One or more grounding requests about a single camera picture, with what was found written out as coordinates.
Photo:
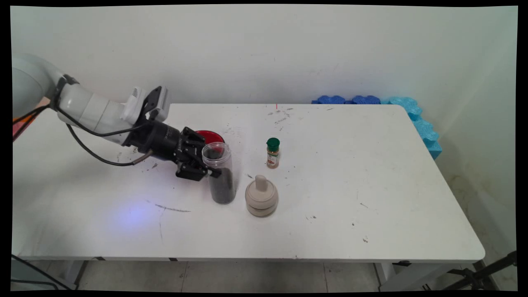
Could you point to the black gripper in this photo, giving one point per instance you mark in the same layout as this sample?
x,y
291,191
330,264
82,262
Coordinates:
x,y
159,140

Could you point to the clear jar with black seeds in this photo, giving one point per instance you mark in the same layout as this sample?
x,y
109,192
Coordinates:
x,y
223,189

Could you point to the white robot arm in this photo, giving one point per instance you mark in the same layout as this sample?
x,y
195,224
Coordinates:
x,y
90,111

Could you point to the red bowl with black seeds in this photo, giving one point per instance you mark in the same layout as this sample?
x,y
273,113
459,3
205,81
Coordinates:
x,y
212,136

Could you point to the spice bottle with green cap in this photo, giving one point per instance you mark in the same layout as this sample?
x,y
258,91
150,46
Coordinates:
x,y
272,154

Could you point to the beige ceramic lidded pot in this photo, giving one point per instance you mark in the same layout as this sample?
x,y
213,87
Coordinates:
x,y
261,198

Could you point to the dark blue foam mat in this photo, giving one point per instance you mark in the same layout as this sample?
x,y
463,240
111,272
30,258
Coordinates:
x,y
332,100

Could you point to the white table leg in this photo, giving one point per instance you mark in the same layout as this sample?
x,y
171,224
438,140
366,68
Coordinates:
x,y
396,278
76,272

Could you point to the orange foam block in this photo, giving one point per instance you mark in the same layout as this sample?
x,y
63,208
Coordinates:
x,y
25,119

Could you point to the pink foam block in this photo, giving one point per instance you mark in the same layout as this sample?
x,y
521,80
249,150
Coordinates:
x,y
16,132

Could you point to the light blue foam mat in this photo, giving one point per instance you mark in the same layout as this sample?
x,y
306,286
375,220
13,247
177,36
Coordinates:
x,y
425,130

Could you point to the black tripod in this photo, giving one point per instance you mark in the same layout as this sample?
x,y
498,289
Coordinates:
x,y
478,278

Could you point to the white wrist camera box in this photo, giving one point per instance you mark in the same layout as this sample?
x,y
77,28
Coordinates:
x,y
161,101

